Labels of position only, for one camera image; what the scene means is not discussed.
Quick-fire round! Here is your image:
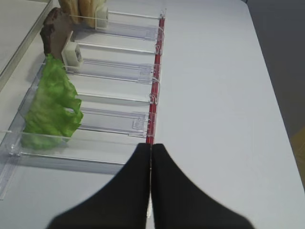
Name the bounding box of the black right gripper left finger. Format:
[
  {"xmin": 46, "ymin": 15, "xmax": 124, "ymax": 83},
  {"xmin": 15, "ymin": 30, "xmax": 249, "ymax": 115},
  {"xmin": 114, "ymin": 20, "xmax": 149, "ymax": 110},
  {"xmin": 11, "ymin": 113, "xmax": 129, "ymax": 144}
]
[{"xmin": 48, "ymin": 143, "xmax": 151, "ymax": 229}]

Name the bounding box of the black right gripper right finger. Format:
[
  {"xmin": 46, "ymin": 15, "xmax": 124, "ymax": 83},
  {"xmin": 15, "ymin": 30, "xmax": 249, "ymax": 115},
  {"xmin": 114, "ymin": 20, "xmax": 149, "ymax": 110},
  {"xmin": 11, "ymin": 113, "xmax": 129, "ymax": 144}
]
[{"xmin": 151, "ymin": 144, "xmax": 253, "ymax": 229}]

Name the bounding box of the green lettuce leaf in rack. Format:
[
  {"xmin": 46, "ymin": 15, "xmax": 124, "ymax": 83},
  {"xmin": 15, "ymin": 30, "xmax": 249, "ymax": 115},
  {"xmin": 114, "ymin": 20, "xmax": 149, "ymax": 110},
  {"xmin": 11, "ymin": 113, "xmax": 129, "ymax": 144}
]
[{"xmin": 21, "ymin": 54, "xmax": 83, "ymax": 150}]

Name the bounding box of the upright brown meat patty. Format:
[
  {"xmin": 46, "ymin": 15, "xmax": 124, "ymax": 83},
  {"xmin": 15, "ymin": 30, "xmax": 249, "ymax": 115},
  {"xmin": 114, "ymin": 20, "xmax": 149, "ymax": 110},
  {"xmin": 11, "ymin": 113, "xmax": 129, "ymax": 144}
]
[{"xmin": 40, "ymin": 7, "xmax": 72, "ymax": 61}]

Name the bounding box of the clear acrylic right rack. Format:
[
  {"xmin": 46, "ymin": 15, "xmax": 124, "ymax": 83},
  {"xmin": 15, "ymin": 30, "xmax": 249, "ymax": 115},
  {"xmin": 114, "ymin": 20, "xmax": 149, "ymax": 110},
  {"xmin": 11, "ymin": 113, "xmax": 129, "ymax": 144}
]
[{"xmin": 0, "ymin": 14, "xmax": 163, "ymax": 198}]

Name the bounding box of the rear bun half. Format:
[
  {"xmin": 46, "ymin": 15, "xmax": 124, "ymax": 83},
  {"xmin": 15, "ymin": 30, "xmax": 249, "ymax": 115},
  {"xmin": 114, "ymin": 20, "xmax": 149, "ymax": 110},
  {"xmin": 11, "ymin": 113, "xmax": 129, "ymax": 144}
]
[{"xmin": 78, "ymin": 0, "xmax": 106, "ymax": 28}]

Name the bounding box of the bun half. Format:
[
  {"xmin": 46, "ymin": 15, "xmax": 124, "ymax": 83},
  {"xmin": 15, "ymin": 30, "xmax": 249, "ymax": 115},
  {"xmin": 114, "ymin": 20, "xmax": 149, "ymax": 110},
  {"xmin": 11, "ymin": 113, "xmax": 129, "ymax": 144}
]
[
  {"xmin": 58, "ymin": 0, "xmax": 81, "ymax": 24},
  {"xmin": 78, "ymin": 0, "xmax": 106, "ymax": 28}
]

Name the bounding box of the front bun half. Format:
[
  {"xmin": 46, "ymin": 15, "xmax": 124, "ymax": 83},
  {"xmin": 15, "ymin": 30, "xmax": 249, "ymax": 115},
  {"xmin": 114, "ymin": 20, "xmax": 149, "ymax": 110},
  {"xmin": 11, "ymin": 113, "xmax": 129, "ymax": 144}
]
[{"xmin": 58, "ymin": 0, "xmax": 81, "ymax": 24}]

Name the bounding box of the cream metal tray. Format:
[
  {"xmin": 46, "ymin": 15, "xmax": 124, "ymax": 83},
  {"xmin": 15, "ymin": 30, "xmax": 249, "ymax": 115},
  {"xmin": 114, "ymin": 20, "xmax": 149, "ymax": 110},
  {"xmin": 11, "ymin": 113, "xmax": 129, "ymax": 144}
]
[{"xmin": 0, "ymin": 0, "xmax": 52, "ymax": 82}]

